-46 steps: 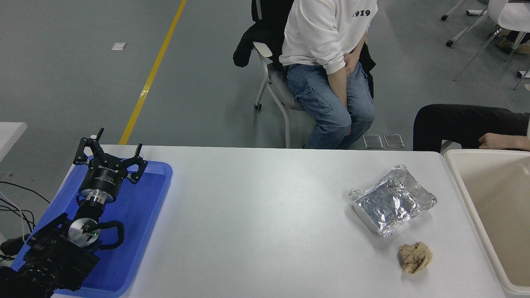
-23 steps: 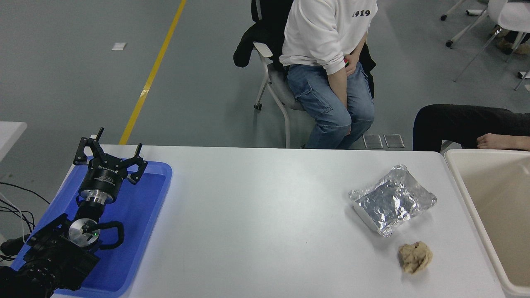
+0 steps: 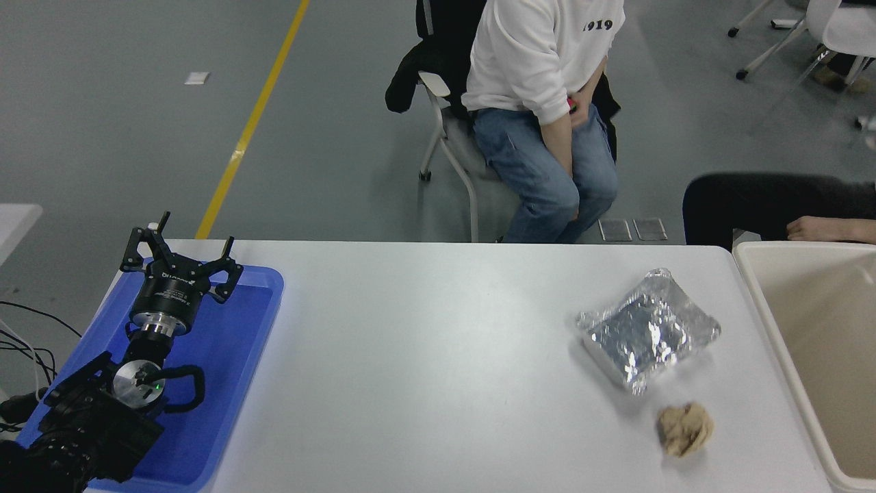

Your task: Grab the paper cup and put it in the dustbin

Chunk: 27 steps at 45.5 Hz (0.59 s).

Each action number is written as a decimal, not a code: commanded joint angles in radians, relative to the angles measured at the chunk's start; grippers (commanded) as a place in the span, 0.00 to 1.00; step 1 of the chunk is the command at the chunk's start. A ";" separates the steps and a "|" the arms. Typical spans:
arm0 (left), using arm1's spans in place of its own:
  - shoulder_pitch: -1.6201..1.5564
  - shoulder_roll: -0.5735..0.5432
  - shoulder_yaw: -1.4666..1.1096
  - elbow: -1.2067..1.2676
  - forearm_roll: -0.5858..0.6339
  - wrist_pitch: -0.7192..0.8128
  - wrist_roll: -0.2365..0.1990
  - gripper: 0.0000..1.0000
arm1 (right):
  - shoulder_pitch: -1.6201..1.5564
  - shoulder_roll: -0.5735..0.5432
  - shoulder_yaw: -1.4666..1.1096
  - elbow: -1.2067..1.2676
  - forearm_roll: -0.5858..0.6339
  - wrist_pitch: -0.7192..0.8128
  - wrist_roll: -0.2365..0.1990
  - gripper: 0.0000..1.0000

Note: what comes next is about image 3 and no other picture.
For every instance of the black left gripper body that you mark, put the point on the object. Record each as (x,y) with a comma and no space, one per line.
(166,293)

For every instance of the person's forearm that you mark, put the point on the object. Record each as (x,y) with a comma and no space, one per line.
(864,231)

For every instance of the person's right forearm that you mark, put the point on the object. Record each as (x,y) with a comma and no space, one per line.
(560,144)

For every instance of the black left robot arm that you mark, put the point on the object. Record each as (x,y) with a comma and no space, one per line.
(101,428)

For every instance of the person's left hand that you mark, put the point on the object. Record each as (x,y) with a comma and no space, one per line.
(586,106)

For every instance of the person's hand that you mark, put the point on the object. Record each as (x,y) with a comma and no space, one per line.
(818,229)

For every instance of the blue plastic tray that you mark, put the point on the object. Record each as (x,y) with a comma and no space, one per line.
(233,356)

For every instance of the white side table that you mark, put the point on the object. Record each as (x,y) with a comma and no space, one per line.
(17,227)

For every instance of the person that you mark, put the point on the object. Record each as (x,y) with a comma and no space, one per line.
(838,75)
(753,202)
(527,48)

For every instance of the grey floor plate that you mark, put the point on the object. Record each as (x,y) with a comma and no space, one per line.
(615,230)
(650,229)

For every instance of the silver foil tray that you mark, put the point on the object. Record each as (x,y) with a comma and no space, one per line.
(636,339)

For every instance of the crumpled tan paper ball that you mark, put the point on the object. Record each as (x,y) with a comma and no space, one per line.
(684,428)

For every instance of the white chair leg with caster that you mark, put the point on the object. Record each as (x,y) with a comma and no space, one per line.
(733,31)

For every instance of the large pale bin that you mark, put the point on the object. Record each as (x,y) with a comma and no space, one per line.
(835,356)

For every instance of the white plastic chair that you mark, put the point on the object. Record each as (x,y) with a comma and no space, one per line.
(848,24)

